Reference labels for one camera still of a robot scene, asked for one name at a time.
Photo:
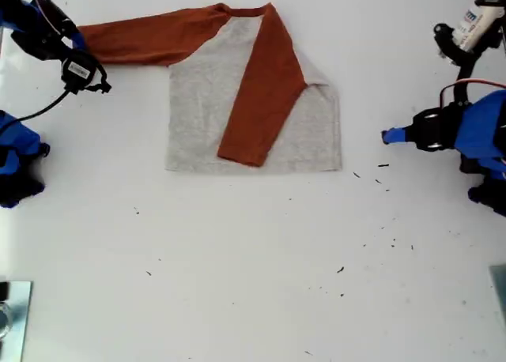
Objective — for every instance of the grey t-shirt with rust sleeves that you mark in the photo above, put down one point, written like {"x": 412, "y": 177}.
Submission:
{"x": 197, "y": 121}

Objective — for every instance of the black clamp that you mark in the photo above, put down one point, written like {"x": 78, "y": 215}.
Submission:
{"x": 3, "y": 291}

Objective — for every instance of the large steel plate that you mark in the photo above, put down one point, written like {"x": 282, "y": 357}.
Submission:
{"x": 17, "y": 322}

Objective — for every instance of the camera black stalk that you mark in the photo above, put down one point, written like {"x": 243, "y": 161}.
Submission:
{"x": 468, "y": 71}

